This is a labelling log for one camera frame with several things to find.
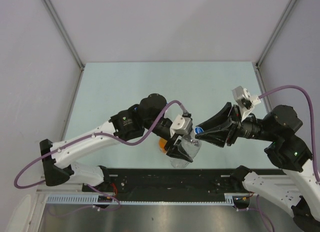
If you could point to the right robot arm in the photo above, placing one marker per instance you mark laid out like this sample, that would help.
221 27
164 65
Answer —
286 151

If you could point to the left aluminium frame post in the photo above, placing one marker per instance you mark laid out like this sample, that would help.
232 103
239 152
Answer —
63 32

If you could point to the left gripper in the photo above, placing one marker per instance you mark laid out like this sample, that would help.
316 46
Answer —
176 151

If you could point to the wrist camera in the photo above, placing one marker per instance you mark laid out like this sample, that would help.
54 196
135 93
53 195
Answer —
181 126
245 101

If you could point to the clear plastic bottle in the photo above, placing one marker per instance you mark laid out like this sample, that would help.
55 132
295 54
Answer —
190 146

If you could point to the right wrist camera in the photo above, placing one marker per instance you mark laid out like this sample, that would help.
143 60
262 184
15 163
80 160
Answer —
245 101

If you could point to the orange bottle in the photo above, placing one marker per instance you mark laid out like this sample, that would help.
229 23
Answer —
162 142

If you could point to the white blue bottle cap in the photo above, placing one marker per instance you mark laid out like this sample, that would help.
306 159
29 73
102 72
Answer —
198 131

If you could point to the slotted cable duct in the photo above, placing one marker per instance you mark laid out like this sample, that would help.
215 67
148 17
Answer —
224 199

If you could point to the right aluminium frame post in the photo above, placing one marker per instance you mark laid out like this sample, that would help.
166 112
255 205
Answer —
276 31

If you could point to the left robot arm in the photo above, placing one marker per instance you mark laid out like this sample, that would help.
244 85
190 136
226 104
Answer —
168 120

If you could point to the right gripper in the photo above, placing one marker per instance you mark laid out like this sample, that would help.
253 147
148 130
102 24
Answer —
224 133

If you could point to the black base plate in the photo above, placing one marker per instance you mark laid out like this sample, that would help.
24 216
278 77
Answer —
128 181

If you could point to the aluminium frame post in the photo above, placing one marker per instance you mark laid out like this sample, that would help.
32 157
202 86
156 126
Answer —
276 31
63 32

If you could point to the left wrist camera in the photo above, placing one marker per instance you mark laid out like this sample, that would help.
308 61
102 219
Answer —
181 126

